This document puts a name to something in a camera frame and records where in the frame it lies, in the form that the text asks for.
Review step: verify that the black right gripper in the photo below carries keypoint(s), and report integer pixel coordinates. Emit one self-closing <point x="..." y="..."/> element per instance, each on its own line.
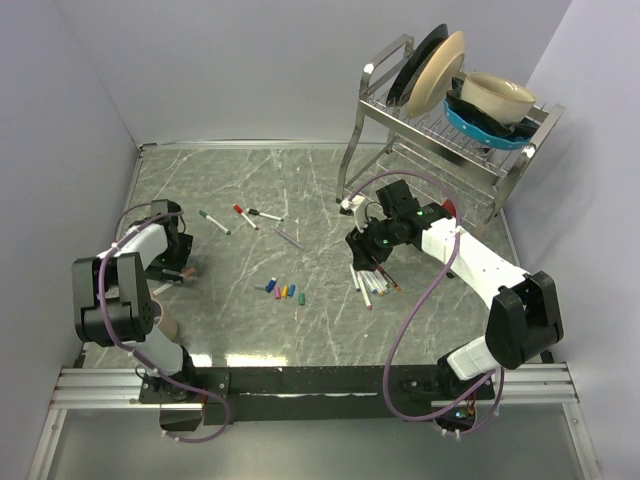
<point x="362" y="249"/>

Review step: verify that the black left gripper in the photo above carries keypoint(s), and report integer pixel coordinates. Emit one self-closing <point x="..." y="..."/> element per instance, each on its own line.
<point x="184" y="249"/>

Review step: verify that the salmon cap marker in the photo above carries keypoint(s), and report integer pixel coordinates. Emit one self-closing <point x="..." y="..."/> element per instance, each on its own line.
<point x="186" y="274"/>

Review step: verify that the white marker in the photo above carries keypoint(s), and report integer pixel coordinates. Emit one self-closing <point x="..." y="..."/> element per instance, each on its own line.
<point x="381" y="280"/>

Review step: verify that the yellow cap marker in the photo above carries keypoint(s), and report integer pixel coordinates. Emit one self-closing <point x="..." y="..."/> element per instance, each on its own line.
<point x="378" y="285"/>

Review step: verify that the green cap marker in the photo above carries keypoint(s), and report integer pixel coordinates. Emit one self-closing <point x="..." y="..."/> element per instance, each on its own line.
<point x="215" y="222"/>

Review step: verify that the pink cap marker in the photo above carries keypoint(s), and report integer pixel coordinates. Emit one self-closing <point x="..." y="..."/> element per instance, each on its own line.
<point x="364" y="291"/>

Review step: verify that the dark blue white pen cap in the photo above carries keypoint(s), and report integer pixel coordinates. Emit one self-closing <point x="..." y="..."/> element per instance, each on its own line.
<point x="271" y="284"/>

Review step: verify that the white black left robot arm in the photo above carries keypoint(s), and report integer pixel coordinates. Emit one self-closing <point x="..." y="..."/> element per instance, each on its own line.
<point x="113" y="306"/>

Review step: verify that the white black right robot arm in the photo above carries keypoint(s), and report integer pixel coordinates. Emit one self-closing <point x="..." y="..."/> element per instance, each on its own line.
<point x="524" y="315"/>

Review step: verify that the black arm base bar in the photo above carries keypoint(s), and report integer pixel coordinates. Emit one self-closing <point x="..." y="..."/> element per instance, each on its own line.
<point x="257" y="394"/>

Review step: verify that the dark blue cap marker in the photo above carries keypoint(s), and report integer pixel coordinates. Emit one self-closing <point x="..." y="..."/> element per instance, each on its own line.
<point x="366" y="278"/>

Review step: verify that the red cap marker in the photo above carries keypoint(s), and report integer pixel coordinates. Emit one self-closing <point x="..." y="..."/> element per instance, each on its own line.
<point x="245" y="216"/>

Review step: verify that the black cap marker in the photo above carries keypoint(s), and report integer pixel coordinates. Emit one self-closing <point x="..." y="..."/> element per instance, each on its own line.
<point x="259" y="213"/>

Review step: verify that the red bowl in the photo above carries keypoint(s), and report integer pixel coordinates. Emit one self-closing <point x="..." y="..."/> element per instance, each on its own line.
<point x="449" y="206"/>

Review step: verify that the stainless steel dish rack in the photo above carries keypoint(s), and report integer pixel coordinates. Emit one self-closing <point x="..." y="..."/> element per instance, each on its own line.
<point x="484" y="174"/>

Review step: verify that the black plate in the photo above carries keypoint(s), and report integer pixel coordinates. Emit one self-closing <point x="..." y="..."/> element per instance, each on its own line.
<point x="400" y="91"/>

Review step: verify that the blue polka dot bowl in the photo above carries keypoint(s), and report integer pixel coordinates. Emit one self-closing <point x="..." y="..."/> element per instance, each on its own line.
<point x="482" y="135"/>

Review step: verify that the black dish under bowl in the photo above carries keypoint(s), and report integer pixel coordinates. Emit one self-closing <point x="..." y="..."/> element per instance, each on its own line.
<point x="476" y="117"/>

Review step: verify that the beige plate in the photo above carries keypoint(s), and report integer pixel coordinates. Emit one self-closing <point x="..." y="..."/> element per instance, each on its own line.
<point x="435" y="80"/>

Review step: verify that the cream ceramic bowl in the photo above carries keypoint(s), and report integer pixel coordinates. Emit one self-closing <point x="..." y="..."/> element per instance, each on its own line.
<point x="501" y="99"/>

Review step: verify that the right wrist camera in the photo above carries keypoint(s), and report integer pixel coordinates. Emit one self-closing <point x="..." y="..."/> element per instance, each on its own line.
<point x="355" y="207"/>

